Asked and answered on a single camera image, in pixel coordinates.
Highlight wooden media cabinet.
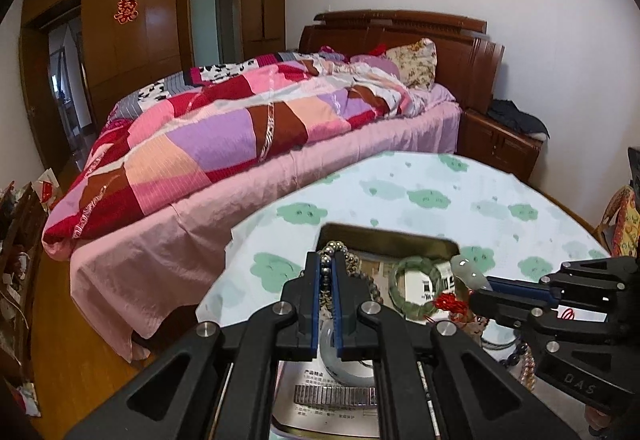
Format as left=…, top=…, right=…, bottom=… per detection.
left=0, top=180, right=49, bottom=387

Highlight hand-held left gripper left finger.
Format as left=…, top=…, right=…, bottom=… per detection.
left=65, top=250, right=322, bottom=440

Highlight printed paper sheet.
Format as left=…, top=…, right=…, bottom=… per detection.
left=277, top=256, right=453, bottom=429

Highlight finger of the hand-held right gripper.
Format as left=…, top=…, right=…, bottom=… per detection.
left=469, top=289, right=539, bottom=329
left=486, top=276, right=559, bottom=307

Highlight white and red shopping bag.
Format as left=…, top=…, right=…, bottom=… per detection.
left=36, top=168, right=64, bottom=212

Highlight bed with pink sheet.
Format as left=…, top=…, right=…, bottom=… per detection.
left=70, top=84, right=462, bottom=364

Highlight dark clothes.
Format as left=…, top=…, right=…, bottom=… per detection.
left=487, top=98, right=551, bottom=140

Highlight wooden nightstand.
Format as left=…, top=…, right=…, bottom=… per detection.
left=457, top=107, right=544, bottom=184

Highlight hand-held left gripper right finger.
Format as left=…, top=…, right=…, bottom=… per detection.
left=332, top=250, right=581, bottom=440

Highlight white jade bangle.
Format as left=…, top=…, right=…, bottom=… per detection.
left=320, top=319, right=377, bottom=387

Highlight dark bead bracelet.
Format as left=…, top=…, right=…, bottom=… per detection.
left=481, top=339, right=532, bottom=367

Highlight metal stretch watch band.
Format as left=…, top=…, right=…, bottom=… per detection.
left=292, top=383, right=379, bottom=409

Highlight red paper decoration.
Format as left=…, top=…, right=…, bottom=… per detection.
left=114, top=0, right=139, bottom=25

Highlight wooden headboard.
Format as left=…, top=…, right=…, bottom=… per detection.
left=298, top=10, right=505, bottom=114

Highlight pink rectangular tin box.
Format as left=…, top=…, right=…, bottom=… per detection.
left=272, top=222, right=462, bottom=440

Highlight floral pillow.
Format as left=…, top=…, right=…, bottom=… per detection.
left=386, top=38, right=437, bottom=90

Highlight wooden wardrobe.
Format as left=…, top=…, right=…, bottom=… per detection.
left=19, top=0, right=287, bottom=171

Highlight person's right hand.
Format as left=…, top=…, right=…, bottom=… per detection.
left=585, top=407, right=610, bottom=437

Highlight wooden chair with cushion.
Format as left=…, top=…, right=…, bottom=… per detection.
left=596, top=147, right=640, bottom=262

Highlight green jade bangle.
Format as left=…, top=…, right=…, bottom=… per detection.
left=390, top=257, right=454, bottom=321

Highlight metallic bead necklace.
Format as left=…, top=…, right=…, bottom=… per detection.
left=317, top=241, right=384, bottom=317

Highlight pearl bracelet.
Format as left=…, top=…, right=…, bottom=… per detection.
left=519, top=349, right=539, bottom=392

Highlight patchwork quilt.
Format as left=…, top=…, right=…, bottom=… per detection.
left=41, top=51, right=439, bottom=262

